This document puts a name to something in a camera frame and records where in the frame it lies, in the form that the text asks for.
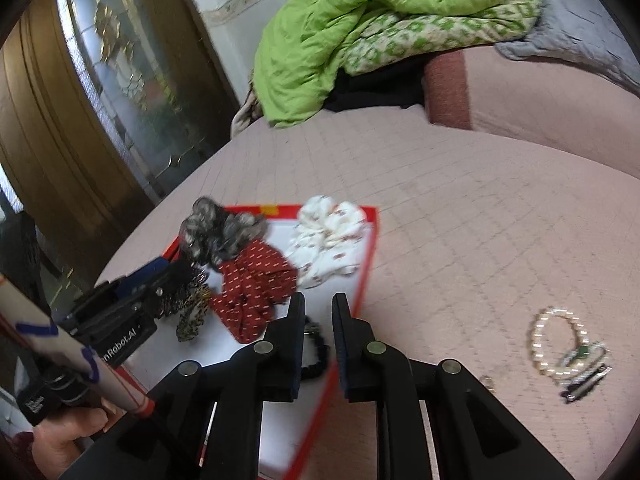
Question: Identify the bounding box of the wooden door with glass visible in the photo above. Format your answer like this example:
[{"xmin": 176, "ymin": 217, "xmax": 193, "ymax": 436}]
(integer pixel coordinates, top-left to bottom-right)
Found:
[{"xmin": 0, "ymin": 0, "xmax": 242, "ymax": 286}]

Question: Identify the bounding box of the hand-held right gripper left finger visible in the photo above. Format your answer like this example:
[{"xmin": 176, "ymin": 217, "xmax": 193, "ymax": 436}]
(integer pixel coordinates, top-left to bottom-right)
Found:
[{"xmin": 60, "ymin": 292, "xmax": 306, "ymax": 480}]

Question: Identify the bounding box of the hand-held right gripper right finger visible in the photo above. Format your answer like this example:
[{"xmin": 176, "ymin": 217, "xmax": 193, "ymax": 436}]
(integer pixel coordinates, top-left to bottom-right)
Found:
[{"xmin": 332, "ymin": 292, "xmax": 576, "ymax": 480}]

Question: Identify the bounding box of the red polka dot scrunchie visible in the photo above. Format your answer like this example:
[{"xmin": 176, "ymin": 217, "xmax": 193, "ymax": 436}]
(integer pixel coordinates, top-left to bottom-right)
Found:
[{"xmin": 209, "ymin": 239, "xmax": 301, "ymax": 344}]

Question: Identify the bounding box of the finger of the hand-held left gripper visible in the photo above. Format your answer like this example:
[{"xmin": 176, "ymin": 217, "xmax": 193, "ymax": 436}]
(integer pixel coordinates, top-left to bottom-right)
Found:
[
  {"xmin": 117, "ymin": 257, "xmax": 173, "ymax": 291},
  {"xmin": 147, "ymin": 265, "xmax": 206, "ymax": 318}
]

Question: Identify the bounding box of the green quilt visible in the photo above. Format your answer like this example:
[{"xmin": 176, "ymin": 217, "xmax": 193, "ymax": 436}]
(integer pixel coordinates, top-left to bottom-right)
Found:
[{"xmin": 251, "ymin": 0, "xmax": 545, "ymax": 129}]

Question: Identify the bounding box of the red-edged white tray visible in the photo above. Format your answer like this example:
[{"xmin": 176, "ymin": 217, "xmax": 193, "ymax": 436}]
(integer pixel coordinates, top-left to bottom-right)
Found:
[{"xmin": 97, "ymin": 204, "xmax": 382, "ymax": 477}]

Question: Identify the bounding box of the person's left hand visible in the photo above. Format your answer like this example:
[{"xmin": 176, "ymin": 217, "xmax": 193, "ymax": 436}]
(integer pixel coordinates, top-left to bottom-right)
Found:
[{"xmin": 35, "ymin": 406, "xmax": 115, "ymax": 480}]

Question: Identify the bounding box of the black cloth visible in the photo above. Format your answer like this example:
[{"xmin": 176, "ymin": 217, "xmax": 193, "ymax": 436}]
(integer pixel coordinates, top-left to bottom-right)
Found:
[{"xmin": 322, "ymin": 56, "xmax": 432, "ymax": 114}]

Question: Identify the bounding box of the white cherry print scrunchie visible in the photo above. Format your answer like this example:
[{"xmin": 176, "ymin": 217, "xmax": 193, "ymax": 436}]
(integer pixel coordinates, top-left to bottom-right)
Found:
[{"xmin": 287, "ymin": 195, "xmax": 369, "ymax": 289}]

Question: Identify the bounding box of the pink bolster pillow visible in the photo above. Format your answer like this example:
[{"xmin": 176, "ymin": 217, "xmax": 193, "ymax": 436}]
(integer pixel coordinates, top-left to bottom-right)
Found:
[{"xmin": 424, "ymin": 44, "xmax": 640, "ymax": 181}]

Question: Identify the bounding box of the pearl bracelet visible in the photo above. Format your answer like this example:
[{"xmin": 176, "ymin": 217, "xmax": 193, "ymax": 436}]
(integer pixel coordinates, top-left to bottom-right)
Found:
[{"xmin": 529, "ymin": 306, "xmax": 592, "ymax": 379}]

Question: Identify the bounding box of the black hair tie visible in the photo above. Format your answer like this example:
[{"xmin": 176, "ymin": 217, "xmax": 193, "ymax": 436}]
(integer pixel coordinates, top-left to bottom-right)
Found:
[{"xmin": 299, "ymin": 316, "xmax": 332, "ymax": 382}]

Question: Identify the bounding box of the black hair clip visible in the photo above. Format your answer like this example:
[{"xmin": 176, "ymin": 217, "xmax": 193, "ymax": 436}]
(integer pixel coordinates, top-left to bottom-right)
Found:
[{"xmin": 561, "ymin": 364, "xmax": 614, "ymax": 404}]

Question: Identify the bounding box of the leopard print scrunchie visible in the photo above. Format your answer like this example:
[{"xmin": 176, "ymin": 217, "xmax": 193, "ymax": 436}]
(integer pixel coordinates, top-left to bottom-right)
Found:
[{"xmin": 175, "ymin": 280, "xmax": 215, "ymax": 344}]

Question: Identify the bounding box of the grey quilted blanket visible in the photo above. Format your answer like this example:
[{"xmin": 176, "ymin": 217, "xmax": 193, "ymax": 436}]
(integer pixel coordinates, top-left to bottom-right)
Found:
[{"xmin": 494, "ymin": 0, "xmax": 640, "ymax": 97}]

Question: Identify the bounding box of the grey sheer scrunchie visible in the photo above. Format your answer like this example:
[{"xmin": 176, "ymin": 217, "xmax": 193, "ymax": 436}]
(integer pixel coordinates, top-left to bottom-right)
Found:
[{"xmin": 181, "ymin": 197, "xmax": 272, "ymax": 267}]

